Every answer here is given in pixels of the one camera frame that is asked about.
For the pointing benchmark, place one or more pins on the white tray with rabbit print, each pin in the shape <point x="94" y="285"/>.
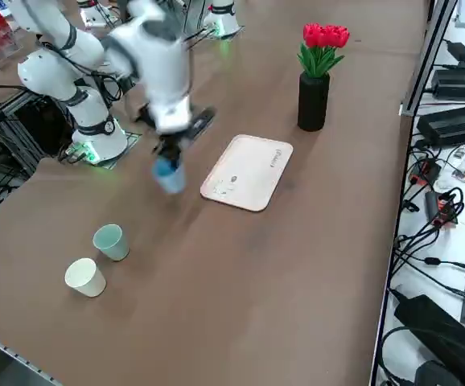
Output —
<point x="248" y="173"/>

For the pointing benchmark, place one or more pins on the small black power adapter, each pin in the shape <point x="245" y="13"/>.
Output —
<point x="459" y="50"/>

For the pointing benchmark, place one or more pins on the black adapter with red plug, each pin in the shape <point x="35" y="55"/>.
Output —
<point x="443" y="209"/>

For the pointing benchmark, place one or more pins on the aluminium table edge rail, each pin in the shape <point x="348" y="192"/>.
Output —
<point x="15" y="354"/>

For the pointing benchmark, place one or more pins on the orange and black connector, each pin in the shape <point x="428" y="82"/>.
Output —
<point x="427" y="173"/>

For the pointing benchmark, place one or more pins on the small white cup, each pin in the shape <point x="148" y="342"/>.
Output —
<point x="85" y="279"/>

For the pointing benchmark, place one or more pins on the large long black brick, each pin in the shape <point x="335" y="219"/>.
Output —
<point x="445" y="333"/>

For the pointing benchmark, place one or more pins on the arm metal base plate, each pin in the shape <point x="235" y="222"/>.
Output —
<point x="238" y="32"/>
<point x="130" y="140"/>

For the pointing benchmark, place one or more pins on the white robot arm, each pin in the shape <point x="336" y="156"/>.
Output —
<point x="224" y="18"/>
<point x="164" y="68"/>

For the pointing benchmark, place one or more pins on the black ribbed vase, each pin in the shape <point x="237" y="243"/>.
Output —
<point x="313" y="104"/>

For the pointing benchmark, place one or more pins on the aluminium frame post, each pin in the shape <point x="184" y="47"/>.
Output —
<point x="429" y="56"/>

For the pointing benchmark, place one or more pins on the aluminium frame rack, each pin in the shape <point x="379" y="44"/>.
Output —
<point x="19" y="132"/>

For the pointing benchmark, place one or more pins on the long black power supply brick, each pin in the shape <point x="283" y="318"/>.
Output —
<point x="453" y="124"/>

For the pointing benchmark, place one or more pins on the white machine base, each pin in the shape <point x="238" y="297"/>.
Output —
<point x="91" y="12"/>

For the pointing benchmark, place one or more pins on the small blue cup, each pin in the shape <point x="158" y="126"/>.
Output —
<point x="170" y="179"/>

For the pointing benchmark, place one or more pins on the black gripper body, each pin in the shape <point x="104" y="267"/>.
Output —
<point x="172" y="144"/>

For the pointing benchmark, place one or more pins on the small green cup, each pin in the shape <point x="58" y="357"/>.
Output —
<point x="112" y="245"/>

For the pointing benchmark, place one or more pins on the red artificial tulip bunch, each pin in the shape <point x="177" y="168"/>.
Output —
<point x="325" y="38"/>

